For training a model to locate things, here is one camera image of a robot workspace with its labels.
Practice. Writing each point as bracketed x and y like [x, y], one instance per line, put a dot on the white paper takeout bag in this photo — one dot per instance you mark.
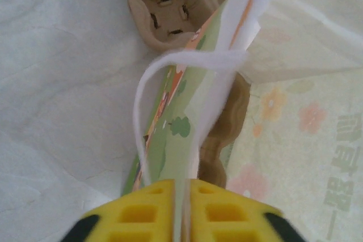
[297, 111]

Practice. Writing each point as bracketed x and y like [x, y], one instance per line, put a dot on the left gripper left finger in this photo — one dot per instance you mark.
[136, 219]

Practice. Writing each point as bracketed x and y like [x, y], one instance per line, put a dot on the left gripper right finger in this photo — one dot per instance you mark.
[227, 219]

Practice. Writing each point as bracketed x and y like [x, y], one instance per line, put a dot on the brown pulp cup carrier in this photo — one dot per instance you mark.
[170, 6]

